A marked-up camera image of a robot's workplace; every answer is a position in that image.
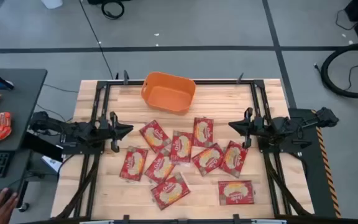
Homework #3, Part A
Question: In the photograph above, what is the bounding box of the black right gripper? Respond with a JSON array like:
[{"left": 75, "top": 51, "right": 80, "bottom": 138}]
[{"left": 227, "top": 107, "right": 277, "bottom": 149}]

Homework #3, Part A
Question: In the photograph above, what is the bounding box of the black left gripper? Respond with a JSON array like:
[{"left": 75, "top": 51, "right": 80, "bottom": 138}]
[{"left": 87, "top": 111, "right": 134, "bottom": 153}]

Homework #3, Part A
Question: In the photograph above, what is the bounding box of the red popcorn bag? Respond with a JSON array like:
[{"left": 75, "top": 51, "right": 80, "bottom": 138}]
[
  {"left": 191, "top": 142, "right": 225, "bottom": 177},
  {"left": 192, "top": 117, "right": 214, "bottom": 148},
  {"left": 169, "top": 130, "right": 194, "bottom": 164},
  {"left": 144, "top": 149, "right": 177, "bottom": 185},
  {"left": 219, "top": 139, "right": 249, "bottom": 179},
  {"left": 139, "top": 119, "right": 172, "bottom": 154},
  {"left": 218, "top": 180, "right": 255, "bottom": 206},
  {"left": 119, "top": 146, "right": 149, "bottom": 182},
  {"left": 150, "top": 172, "right": 191, "bottom": 211}
]

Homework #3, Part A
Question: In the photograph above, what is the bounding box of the orange plastic basket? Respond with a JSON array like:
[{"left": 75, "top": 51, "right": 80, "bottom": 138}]
[{"left": 140, "top": 72, "right": 197, "bottom": 113}]

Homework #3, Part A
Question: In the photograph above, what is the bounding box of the black control box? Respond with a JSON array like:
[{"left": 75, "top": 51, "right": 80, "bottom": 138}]
[{"left": 22, "top": 131, "right": 65, "bottom": 162}]

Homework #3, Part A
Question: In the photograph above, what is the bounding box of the black platform with hazard stripe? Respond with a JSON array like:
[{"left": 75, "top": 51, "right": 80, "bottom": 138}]
[{"left": 286, "top": 107, "right": 342, "bottom": 218}]

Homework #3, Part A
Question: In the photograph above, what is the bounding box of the black side desk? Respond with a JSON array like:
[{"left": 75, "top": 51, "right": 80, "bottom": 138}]
[{"left": 0, "top": 68, "right": 48, "bottom": 212}]

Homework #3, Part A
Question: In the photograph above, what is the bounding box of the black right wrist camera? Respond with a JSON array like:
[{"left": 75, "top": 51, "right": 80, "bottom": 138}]
[{"left": 252, "top": 116, "right": 265, "bottom": 130}]

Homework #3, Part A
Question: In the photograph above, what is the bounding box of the large black hose loop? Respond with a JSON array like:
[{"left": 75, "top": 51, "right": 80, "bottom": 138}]
[{"left": 319, "top": 42, "right": 358, "bottom": 100}]

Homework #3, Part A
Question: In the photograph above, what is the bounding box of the black coiled cable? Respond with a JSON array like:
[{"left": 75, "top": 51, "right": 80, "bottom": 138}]
[{"left": 87, "top": 0, "right": 132, "bottom": 21}]

